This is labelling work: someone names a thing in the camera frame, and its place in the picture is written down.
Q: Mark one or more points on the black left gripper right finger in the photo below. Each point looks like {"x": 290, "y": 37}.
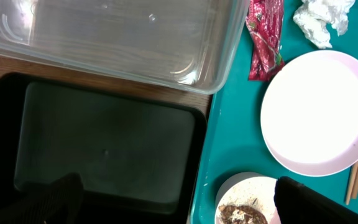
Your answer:
{"x": 298, "y": 204}

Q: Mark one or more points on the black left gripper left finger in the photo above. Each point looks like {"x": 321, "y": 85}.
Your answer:
{"x": 59, "y": 203}

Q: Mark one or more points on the white round plate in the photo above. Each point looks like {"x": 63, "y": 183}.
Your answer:
{"x": 309, "y": 114}

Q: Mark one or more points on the small dish with food scraps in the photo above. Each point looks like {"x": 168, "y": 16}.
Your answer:
{"x": 247, "y": 197}

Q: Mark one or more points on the left wooden chopstick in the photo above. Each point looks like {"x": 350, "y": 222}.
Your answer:
{"x": 351, "y": 183}

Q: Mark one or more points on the teal plastic tray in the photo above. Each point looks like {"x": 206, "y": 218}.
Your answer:
{"x": 234, "y": 141}

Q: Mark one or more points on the black rectangular tray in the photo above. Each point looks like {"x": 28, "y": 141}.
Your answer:
{"x": 138, "y": 159}

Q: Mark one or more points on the red snack wrapper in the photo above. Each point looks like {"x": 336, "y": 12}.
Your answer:
{"x": 264, "y": 22}

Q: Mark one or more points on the crumpled white tissue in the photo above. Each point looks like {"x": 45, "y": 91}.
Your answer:
{"x": 313, "y": 16}

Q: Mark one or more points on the clear plastic bin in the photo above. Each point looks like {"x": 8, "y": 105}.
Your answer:
{"x": 187, "y": 45}

